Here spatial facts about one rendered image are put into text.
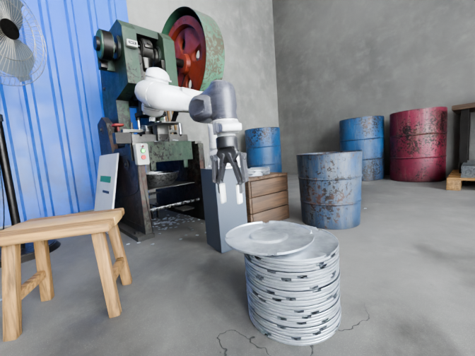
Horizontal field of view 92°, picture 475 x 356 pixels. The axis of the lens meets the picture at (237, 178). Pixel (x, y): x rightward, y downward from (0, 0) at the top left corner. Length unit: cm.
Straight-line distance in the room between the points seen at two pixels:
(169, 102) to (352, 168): 111
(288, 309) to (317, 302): 8
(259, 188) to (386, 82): 317
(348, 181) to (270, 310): 102
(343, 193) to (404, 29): 327
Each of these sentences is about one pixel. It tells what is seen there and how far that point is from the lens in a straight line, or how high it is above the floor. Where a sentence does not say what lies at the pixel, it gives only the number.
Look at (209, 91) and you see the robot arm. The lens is 81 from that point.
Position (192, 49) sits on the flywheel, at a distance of 224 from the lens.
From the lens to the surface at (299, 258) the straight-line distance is 66.
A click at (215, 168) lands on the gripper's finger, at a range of 82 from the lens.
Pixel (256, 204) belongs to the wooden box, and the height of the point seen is 17.
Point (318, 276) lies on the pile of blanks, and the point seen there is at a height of 19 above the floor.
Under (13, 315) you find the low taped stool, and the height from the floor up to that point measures 8.
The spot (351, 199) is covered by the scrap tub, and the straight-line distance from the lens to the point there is 159.
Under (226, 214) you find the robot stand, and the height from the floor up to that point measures 20.
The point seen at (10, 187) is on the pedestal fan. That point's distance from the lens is 193.
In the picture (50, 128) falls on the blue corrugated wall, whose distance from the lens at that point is 297.
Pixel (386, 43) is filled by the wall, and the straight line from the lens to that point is 447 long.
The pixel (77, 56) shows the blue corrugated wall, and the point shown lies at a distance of 317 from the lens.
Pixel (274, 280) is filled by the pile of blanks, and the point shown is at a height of 18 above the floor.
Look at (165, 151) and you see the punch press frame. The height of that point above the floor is 57.
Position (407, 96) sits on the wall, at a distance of 423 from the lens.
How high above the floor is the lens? 53
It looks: 6 degrees down
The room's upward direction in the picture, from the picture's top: 4 degrees counter-clockwise
